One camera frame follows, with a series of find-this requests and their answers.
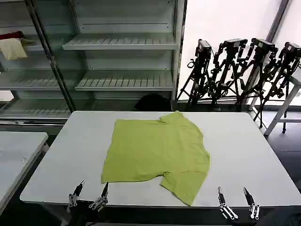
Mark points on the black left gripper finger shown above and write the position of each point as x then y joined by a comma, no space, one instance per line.
76,191
103,194

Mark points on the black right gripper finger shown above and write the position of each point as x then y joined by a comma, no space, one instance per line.
222,200
248,199

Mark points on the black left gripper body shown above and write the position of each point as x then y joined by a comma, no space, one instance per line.
82,214

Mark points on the lime green t-shirt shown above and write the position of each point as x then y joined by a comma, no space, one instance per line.
152,150

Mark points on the white side table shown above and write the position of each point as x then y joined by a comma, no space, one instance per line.
16,150

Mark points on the black fabric bag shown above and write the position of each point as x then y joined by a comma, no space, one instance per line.
152,102

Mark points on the empty grey shelf unit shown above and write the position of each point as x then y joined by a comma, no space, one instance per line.
127,82

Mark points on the grey shelf rack with cloths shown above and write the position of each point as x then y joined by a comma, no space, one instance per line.
28,82

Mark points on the white metal frame table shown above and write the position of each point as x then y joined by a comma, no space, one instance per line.
285,101

